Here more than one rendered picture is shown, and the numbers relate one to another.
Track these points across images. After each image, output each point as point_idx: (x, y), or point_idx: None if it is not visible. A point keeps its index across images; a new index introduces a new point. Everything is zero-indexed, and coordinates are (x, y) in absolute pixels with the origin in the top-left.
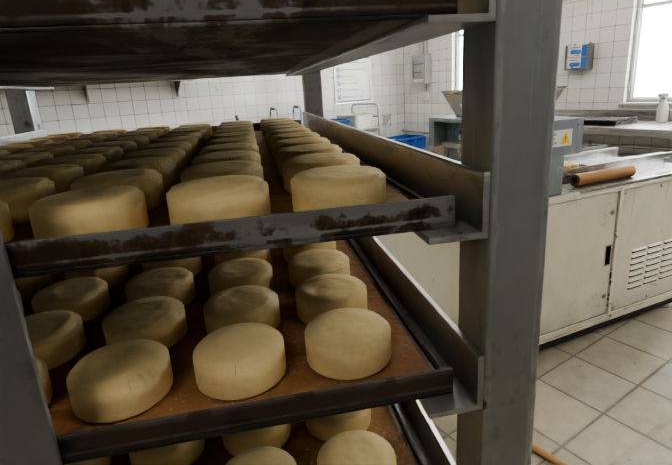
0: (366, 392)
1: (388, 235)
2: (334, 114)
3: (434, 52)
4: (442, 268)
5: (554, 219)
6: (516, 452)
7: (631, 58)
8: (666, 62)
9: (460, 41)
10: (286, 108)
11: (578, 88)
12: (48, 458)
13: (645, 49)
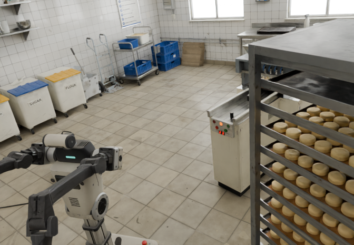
0: None
1: (246, 129)
2: (122, 35)
3: None
4: (263, 136)
5: (306, 104)
6: None
7: None
8: None
9: None
10: (94, 36)
11: (263, 11)
12: None
13: None
